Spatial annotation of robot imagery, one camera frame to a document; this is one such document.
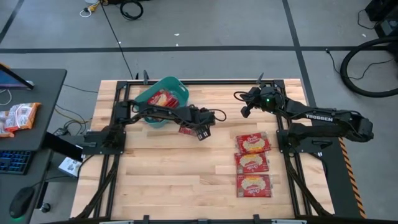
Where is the white yellow cable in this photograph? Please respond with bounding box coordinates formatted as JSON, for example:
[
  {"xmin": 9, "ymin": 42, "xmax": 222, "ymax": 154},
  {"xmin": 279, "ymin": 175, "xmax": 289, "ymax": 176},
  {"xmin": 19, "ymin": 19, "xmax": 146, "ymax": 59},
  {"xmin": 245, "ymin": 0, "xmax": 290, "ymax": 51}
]
[{"xmin": 79, "ymin": 0, "xmax": 108, "ymax": 18}]

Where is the black power adapter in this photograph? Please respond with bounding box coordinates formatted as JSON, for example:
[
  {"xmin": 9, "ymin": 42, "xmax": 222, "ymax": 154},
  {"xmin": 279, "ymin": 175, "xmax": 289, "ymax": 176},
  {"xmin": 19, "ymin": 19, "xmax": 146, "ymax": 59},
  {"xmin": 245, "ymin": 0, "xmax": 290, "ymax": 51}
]
[{"xmin": 53, "ymin": 126, "xmax": 70, "ymax": 137}]

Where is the black computer mouse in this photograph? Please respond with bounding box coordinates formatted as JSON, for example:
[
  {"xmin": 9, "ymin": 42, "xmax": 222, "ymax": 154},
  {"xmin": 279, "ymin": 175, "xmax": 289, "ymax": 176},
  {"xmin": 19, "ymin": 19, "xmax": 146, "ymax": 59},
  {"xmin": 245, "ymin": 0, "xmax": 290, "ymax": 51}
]
[{"xmin": 8, "ymin": 186, "xmax": 36, "ymax": 219}]

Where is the white printed box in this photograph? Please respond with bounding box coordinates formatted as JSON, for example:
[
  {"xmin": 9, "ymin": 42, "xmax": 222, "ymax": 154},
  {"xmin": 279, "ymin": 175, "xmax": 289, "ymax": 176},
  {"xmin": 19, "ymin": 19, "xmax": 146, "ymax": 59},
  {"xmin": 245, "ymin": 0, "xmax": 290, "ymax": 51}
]
[{"xmin": 58, "ymin": 156, "xmax": 83, "ymax": 178}]

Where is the coiled black cable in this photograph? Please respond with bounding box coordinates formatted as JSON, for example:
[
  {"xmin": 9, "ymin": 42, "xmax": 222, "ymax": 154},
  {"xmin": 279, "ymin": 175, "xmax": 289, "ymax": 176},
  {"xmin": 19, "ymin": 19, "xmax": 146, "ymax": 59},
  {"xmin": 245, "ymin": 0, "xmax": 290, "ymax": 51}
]
[{"xmin": 119, "ymin": 0, "xmax": 144, "ymax": 21}]

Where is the long black floor cable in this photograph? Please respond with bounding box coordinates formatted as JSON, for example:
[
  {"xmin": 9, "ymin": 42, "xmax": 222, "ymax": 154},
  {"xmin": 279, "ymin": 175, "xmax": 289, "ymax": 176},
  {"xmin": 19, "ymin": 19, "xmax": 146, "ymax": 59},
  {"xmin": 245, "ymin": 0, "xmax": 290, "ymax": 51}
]
[{"xmin": 99, "ymin": 0, "xmax": 135, "ymax": 80}]

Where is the orange white snack bag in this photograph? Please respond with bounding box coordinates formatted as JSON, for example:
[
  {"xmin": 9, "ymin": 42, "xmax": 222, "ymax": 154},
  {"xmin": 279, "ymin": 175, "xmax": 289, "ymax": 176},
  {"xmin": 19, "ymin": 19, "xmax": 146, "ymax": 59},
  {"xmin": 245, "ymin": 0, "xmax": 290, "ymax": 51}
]
[
  {"xmin": 4, "ymin": 102, "xmax": 42, "ymax": 132},
  {"xmin": 0, "ymin": 110, "xmax": 16, "ymax": 139}
]

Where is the thick black hose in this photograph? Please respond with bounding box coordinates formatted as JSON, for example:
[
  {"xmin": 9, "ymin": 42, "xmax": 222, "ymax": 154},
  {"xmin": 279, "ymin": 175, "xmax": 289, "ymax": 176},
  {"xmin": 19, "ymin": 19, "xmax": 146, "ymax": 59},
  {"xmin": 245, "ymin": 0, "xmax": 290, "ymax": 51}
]
[{"xmin": 340, "ymin": 36, "xmax": 398, "ymax": 98}]

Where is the red popcorn bag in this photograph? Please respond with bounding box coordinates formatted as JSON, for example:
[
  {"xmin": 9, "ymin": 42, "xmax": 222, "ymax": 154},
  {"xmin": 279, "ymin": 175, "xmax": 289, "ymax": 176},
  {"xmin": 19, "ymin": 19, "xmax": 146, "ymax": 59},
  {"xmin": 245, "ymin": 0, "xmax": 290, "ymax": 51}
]
[
  {"xmin": 178, "ymin": 126, "xmax": 198, "ymax": 137},
  {"xmin": 236, "ymin": 132, "xmax": 271, "ymax": 155},
  {"xmin": 236, "ymin": 174, "xmax": 273, "ymax": 198},
  {"xmin": 234, "ymin": 152, "xmax": 270, "ymax": 174},
  {"xmin": 147, "ymin": 89, "xmax": 180, "ymax": 110}
]

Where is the black keyboard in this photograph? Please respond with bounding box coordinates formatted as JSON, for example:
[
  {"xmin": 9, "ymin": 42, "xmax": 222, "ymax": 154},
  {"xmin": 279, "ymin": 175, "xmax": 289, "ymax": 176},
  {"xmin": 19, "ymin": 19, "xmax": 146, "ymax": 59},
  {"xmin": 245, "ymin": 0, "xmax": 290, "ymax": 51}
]
[{"xmin": 0, "ymin": 150, "xmax": 32, "ymax": 175}]

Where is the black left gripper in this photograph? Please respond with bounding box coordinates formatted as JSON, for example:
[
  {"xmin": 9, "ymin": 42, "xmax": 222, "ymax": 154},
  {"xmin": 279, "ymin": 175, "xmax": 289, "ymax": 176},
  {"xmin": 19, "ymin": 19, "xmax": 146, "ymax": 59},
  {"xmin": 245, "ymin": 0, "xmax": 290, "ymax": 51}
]
[{"xmin": 188, "ymin": 108, "xmax": 217, "ymax": 141}]

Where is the computer monitor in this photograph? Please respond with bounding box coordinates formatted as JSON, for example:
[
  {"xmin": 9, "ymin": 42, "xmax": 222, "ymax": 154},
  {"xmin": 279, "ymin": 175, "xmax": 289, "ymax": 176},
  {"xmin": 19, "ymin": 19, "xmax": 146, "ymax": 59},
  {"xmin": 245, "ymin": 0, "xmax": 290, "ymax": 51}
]
[{"xmin": 0, "ymin": 63, "xmax": 35, "ymax": 91}]

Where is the teal plastic basket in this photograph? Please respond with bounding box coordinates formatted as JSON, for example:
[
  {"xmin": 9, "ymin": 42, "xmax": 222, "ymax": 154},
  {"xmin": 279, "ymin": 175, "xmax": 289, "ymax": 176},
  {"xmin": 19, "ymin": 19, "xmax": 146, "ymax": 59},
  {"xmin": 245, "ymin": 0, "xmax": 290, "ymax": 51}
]
[{"xmin": 134, "ymin": 76, "xmax": 190, "ymax": 129}]

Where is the black desk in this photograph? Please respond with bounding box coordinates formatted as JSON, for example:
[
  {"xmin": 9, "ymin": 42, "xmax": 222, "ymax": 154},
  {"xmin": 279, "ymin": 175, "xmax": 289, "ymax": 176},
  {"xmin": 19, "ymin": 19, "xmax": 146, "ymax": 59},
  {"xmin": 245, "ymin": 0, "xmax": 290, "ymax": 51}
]
[{"xmin": 0, "ymin": 68, "xmax": 68, "ymax": 224}]

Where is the black aluminium table frame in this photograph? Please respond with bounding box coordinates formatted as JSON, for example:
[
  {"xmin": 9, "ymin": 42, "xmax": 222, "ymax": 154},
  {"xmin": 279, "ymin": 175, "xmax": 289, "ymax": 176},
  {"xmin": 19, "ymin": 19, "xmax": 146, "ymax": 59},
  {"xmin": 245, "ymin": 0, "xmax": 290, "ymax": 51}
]
[{"xmin": 70, "ymin": 79, "xmax": 338, "ymax": 224}]

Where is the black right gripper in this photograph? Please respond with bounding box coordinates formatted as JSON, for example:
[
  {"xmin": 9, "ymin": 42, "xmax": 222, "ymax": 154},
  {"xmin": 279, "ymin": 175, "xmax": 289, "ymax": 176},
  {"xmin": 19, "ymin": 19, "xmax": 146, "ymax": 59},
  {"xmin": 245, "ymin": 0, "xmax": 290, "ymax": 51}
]
[{"xmin": 241, "ymin": 90, "xmax": 268, "ymax": 118}]

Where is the black hazard striped platform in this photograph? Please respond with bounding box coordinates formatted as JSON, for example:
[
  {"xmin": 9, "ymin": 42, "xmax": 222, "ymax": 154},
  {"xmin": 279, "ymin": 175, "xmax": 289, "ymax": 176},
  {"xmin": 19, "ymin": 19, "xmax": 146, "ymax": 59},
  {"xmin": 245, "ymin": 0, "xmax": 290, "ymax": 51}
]
[{"xmin": 322, "ymin": 136, "xmax": 368, "ymax": 218}]

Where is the black equipment case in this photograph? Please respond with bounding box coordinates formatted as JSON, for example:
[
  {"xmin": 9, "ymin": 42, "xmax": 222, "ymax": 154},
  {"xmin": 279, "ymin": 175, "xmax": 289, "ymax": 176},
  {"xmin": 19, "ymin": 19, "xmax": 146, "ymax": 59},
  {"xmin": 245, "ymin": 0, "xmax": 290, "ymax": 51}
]
[{"xmin": 364, "ymin": 0, "xmax": 398, "ymax": 39}]

